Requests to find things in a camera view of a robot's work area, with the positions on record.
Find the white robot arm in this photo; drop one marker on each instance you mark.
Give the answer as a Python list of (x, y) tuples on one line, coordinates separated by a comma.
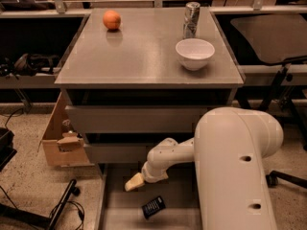
[(227, 149)]

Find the silver drink can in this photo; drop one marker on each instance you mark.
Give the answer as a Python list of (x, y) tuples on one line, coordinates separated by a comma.
[(191, 19)]

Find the black office chair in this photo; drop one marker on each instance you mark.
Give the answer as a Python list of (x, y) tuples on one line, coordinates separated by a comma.
[(276, 39)]

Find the orange fruit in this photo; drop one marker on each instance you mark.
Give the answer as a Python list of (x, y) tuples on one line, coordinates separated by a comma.
[(112, 20)]

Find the white ceramic bowl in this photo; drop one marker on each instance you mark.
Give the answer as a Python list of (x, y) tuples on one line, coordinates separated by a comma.
[(194, 53)]

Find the open cardboard box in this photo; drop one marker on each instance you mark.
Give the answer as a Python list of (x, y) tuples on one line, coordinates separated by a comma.
[(60, 143)]

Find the black stand with cable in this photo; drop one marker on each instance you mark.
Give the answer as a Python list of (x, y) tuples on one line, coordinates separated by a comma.
[(46, 223)]

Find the grey middle drawer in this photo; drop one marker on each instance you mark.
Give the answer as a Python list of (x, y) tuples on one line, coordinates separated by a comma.
[(115, 152)]

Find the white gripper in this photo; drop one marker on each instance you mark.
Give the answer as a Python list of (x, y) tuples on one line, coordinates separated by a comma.
[(150, 173)]

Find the grey open bottom drawer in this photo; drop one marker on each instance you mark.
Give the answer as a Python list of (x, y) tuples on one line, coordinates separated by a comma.
[(122, 210)]

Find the grey top drawer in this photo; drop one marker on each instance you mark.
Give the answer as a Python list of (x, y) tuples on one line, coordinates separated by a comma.
[(129, 119)]

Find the black equipment at left edge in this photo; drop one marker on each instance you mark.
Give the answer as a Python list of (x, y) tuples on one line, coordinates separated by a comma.
[(7, 151)]

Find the dark blue rxbar wrapper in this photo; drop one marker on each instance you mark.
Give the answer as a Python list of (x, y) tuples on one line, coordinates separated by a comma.
[(152, 207)]

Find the grey drawer cabinet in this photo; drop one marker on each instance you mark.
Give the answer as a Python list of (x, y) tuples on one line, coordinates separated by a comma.
[(142, 54)]

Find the black headphones on shelf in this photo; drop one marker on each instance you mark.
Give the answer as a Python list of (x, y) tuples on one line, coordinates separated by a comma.
[(31, 64)]

